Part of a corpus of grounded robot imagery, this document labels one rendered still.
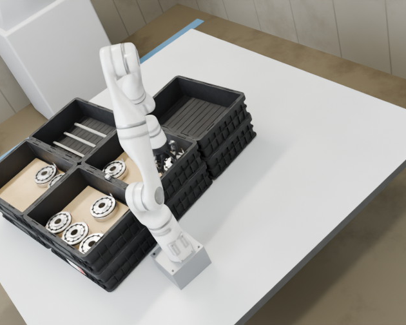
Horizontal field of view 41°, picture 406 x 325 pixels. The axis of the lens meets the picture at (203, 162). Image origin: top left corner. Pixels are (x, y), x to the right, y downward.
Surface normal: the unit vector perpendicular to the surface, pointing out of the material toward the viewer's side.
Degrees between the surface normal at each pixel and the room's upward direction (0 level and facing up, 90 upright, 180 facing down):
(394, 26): 90
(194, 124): 0
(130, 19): 90
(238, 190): 0
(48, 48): 90
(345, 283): 0
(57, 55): 90
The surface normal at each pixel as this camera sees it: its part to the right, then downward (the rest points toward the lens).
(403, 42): -0.74, 0.60
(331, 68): -0.29, -0.70
